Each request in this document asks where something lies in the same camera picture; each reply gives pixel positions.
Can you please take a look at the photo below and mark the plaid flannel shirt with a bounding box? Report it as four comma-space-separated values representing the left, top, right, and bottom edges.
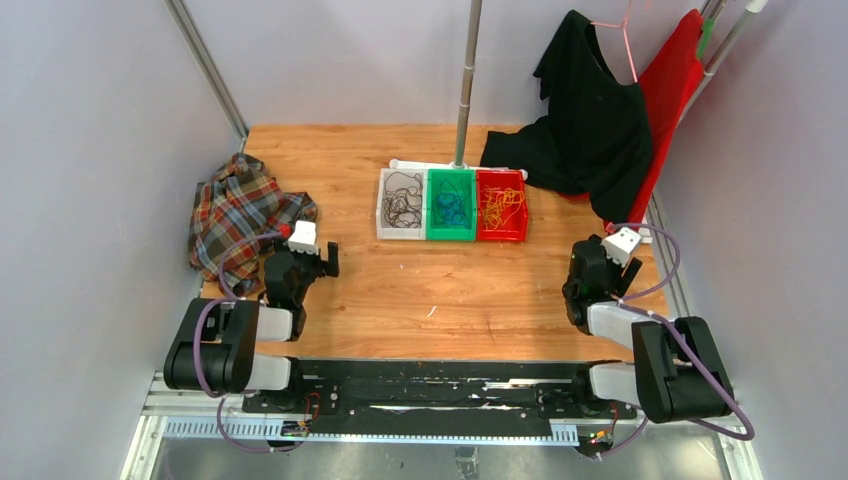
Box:
188, 153, 319, 296

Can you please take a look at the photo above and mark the black t-shirt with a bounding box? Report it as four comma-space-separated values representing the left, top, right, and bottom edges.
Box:
480, 10, 653, 223

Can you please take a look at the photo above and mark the green clothes hanger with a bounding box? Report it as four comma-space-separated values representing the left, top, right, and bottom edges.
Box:
695, 17, 715, 60

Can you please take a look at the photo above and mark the metal stand pole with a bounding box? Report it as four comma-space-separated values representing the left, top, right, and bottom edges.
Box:
452, 0, 483, 169

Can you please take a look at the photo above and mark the pink clothes hanger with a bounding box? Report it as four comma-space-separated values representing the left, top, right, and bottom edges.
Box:
590, 0, 639, 83

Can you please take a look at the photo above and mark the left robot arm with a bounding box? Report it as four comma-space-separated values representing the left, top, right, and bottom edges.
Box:
163, 242, 340, 413

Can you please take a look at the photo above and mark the dark blue cable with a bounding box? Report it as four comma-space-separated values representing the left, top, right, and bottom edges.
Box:
437, 178, 473, 213

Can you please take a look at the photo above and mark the red garment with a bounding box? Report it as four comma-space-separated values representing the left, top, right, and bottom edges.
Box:
563, 8, 706, 233

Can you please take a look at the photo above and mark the white stand base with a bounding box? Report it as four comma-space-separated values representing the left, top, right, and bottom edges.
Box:
388, 158, 510, 172

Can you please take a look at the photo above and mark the green plastic bin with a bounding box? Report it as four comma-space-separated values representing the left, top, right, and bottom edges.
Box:
426, 169, 477, 242

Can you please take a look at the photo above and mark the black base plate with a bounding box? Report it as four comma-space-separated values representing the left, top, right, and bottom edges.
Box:
241, 359, 636, 439

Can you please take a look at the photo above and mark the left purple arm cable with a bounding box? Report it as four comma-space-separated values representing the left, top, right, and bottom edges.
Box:
193, 228, 313, 455

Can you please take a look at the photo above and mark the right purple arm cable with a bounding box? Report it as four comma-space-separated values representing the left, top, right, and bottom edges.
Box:
589, 222, 757, 461

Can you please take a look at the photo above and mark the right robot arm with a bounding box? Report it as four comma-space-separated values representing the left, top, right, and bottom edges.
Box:
562, 235, 735, 423

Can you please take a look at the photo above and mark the white garment rack pole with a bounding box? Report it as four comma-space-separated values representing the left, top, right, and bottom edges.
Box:
678, 0, 769, 123

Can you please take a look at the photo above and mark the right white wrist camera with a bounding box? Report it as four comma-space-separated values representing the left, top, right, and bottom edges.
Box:
601, 227, 643, 267

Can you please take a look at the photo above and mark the red plastic bin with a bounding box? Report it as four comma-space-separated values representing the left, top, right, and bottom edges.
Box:
475, 170, 529, 243

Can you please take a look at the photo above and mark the yellow cable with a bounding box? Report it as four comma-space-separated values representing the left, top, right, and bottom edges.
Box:
482, 185, 526, 232

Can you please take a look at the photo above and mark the aluminium frame rail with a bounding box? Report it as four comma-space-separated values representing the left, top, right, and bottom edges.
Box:
121, 360, 762, 479

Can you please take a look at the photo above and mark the light blue cable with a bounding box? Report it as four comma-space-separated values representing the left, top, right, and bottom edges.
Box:
433, 192, 473, 228

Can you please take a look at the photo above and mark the white plastic bin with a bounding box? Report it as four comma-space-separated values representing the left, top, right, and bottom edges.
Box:
375, 168, 428, 240

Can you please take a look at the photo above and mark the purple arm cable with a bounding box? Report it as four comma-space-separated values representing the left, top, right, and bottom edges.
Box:
589, 222, 757, 461
193, 228, 313, 455

